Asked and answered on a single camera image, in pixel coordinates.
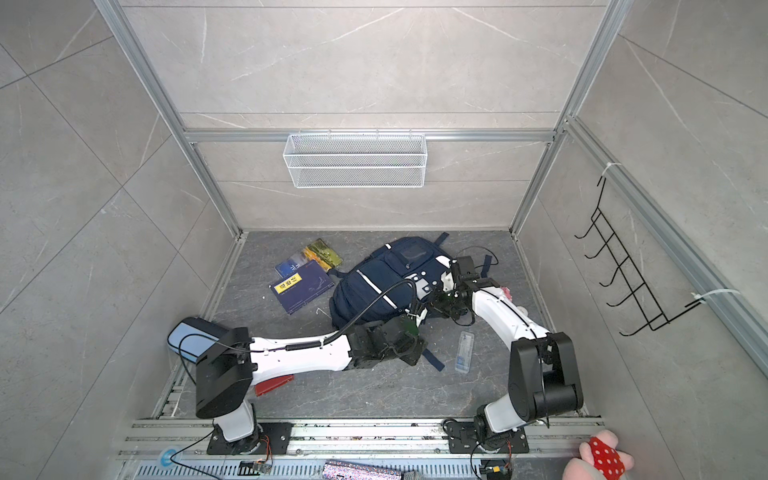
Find black wall hook rack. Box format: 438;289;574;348
574;177;705;338

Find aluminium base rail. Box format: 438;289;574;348
115;417;604;479

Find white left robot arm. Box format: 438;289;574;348
195;315;426;455

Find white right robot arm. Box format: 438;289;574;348
429;256;584;451

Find navy blue student backpack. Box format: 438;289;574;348
329;232;454;371

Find white wire mesh basket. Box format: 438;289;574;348
283;133;428;189

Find small pink toy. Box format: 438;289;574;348
501;286;513;302

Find clear plastic ruler case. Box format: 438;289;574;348
455;331;475;374

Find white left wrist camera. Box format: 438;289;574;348
411;304;428;327

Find Animal Farm colourful book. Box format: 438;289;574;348
274;238;343;278

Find dark blue book yellow label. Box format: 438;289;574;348
270;260;334;315

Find purple glitter microphone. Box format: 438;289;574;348
321;460;424;480

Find red wallet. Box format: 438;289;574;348
254;374;294;397

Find pink plush toy red heart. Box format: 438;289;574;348
562;430;635;480

